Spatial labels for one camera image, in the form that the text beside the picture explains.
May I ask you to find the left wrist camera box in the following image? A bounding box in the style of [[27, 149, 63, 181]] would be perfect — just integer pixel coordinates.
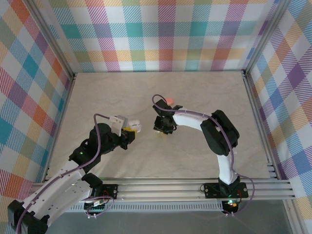
[[108, 114, 129, 137]]

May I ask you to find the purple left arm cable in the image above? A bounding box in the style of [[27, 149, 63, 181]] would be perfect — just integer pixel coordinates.
[[16, 113, 115, 234]]

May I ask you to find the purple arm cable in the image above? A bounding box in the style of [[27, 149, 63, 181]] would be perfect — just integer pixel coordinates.
[[151, 94, 256, 216], [16, 113, 115, 234]]

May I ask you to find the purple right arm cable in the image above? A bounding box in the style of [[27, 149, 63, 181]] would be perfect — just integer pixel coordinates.
[[151, 94, 256, 216]]

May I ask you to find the aluminium side rail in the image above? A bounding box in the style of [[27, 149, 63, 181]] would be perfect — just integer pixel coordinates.
[[242, 70, 278, 181], [43, 72, 78, 182]]

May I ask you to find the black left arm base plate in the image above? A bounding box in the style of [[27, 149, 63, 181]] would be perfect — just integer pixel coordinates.
[[98, 184, 119, 201]]

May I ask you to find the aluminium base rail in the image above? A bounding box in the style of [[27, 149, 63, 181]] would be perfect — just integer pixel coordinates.
[[26, 178, 297, 203]]

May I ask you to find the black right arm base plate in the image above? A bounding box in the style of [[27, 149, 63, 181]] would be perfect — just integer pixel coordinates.
[[203, 181, 249, 199]]

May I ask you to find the grey slotted cable duct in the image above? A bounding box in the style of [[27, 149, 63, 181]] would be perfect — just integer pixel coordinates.
[[70, 204, 225, 213]]

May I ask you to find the aluminium frame post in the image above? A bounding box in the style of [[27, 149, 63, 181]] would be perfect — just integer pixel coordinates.
[[242, 0, 293, 75], [25, 0, 78, 78]]

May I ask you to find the aluminium frame leg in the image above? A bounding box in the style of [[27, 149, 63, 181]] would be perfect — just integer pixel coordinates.
[[283, 199, 299, 234]]

